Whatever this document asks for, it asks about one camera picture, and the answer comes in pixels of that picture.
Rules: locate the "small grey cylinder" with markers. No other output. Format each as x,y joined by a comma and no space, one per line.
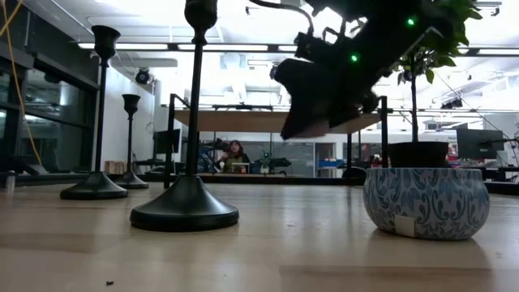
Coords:
10,182

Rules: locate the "long ceiling light strip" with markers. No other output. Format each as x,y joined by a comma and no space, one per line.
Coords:
142,46

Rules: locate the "blue patterned candle tin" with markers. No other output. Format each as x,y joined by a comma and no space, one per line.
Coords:
425,203

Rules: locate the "small background plant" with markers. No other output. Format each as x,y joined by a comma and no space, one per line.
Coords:
264,164

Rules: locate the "round black ceiling spotlight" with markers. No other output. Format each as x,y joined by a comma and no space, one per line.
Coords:
273,73
142,76

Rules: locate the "wooden crate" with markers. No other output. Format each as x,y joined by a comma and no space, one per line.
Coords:
115,167

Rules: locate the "wooden riser shelf black legs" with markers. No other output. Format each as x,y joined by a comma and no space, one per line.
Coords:
243,121

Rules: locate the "blue plastic bin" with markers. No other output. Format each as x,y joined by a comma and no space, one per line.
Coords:
330,163

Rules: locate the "person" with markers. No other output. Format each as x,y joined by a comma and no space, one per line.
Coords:
236,156

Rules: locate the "black computer monitor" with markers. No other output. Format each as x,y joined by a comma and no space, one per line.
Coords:
164,142
480,144

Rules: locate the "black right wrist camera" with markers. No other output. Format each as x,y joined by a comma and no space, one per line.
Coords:
310,46

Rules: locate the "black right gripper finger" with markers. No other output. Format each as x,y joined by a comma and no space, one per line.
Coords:
344,109
304,109

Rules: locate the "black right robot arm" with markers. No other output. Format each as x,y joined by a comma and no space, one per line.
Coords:
389,28

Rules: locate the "green potted plant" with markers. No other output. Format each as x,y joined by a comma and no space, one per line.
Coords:
417,154

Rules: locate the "black metal candlestick holder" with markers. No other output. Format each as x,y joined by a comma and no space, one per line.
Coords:
184,207
130,180
94,188

